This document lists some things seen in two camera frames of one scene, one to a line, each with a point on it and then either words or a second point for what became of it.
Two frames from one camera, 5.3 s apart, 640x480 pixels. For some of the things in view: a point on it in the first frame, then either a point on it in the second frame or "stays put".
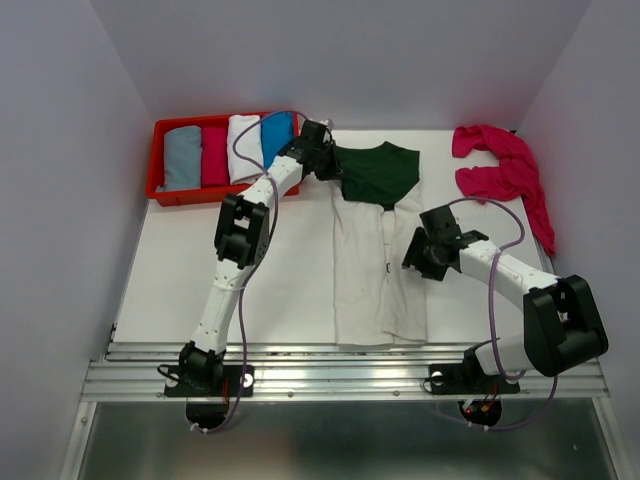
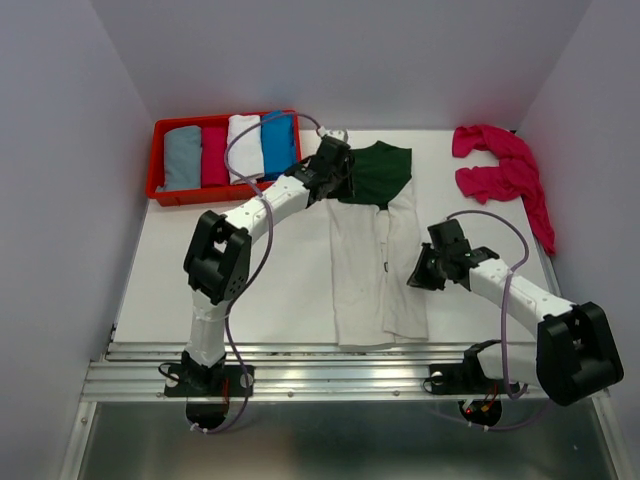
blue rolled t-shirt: (277, 131) stays put
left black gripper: (333, 171) -> (345, 189)
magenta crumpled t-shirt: (514, 178) stays put
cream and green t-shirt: (376, 206) stays put
